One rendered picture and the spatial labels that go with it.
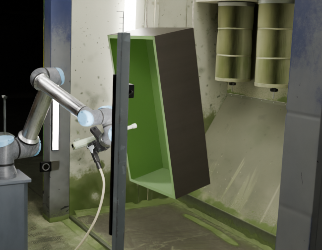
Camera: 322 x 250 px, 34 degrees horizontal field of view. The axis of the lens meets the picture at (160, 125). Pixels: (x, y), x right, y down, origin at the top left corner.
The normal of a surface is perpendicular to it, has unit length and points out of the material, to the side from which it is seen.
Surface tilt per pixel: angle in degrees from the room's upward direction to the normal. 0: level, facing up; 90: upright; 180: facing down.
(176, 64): 90
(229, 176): 57
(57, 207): 90
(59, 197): 90
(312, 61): 90
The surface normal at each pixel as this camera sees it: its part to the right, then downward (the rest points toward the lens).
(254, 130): -0.69, -0.50
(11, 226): 0.52, 0.16
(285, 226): -0.85, 0.05
